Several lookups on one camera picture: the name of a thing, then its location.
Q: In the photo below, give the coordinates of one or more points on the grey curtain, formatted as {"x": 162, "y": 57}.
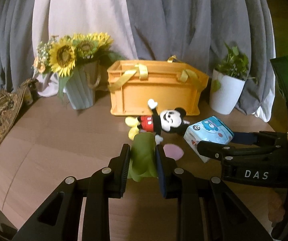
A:
{"x": 193, "y": 30}

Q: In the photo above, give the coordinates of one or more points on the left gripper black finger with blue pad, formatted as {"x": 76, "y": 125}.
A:
{"x": 206, "y": 209}
{"x": 79, "y": 204}

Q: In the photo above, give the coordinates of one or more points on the light blue tissue pack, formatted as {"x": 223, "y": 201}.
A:
{"x": 212, "y": 130}

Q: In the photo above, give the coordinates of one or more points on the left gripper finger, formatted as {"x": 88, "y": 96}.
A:
{"x": 222, "y": 152}
{"x": 262, "y": 138}

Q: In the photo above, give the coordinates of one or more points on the orange plastic crate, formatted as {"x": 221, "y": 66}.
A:
{"x": 170, "y": 83}

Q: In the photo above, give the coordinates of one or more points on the pink soft sponge piece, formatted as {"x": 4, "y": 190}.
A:
{"x": 173, "y": 151}

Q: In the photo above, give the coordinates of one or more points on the green potted plant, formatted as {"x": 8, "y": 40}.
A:
{"x": 235, "y": 65}

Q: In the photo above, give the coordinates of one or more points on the green soft frog toy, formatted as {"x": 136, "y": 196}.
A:
{"x": 142, "y": 157}

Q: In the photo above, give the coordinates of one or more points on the beige curtain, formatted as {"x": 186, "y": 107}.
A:
{"x": 66, "y": 17}

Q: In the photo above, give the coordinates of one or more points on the sunflower bouquet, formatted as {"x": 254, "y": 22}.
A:
{"x": 66, "y": 55}

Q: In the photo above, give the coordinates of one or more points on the white plant pot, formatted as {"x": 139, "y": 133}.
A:
{"x": 224, "y": 92}

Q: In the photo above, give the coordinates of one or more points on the grey ribbed vase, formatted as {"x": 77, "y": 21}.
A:
{"x": 81, "y": 87}

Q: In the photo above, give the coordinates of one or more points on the Mickey Mouse plush toy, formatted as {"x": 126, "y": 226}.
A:
{"x": 169, "y": 121}

